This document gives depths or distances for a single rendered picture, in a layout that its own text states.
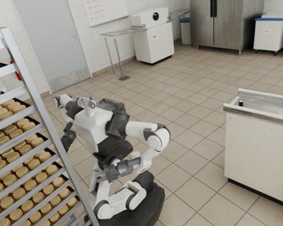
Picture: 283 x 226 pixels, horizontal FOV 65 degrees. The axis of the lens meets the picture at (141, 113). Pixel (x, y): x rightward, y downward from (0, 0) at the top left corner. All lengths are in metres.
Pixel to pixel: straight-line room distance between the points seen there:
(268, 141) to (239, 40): 3.85
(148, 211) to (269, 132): 1.17
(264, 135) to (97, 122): 1.26
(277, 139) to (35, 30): 4.64
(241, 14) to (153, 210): 4.39
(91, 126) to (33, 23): 4.06
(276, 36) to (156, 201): 4.31
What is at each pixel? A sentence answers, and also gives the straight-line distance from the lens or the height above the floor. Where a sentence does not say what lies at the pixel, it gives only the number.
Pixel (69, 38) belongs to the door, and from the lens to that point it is 5.46.
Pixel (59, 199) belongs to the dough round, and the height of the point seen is 0.97.
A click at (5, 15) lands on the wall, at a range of 5.12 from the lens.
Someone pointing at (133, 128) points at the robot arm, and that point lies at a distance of 1.21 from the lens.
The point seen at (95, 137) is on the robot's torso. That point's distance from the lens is 1.40.
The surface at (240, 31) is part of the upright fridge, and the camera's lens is 5.50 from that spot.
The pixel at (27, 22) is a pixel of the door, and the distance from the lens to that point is 5.21.
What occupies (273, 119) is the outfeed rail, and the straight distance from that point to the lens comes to 1.85.
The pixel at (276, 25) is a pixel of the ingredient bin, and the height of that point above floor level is 0.63.
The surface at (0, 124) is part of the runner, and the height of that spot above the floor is 1.50.
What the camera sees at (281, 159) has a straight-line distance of 2.03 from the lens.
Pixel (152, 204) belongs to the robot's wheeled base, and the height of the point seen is 0.17.
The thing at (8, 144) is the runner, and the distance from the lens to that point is 1.04.
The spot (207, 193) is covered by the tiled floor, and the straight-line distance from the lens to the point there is 2.39.
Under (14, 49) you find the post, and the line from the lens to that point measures 0.94.
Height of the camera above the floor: 1.88
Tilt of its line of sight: 31 degrees down
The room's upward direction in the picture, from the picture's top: 11 degrees counter-clockwise
